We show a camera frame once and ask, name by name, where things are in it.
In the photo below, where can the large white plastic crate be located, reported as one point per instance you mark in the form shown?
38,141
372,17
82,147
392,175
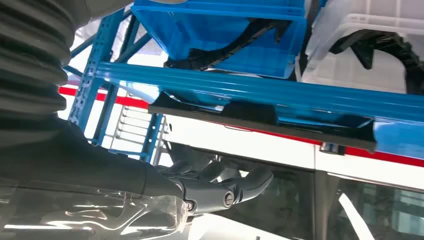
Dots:
132,132

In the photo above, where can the black curved plastic part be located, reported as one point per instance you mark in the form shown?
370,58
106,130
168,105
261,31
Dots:
381,39
212,54

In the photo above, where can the blue plastic crate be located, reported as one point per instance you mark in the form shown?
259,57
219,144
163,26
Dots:
185,30

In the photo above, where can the blue metal shelf rack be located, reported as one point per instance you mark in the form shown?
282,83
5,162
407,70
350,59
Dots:
232,89
150,139

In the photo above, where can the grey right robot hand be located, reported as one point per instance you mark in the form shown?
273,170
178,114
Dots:
82,172

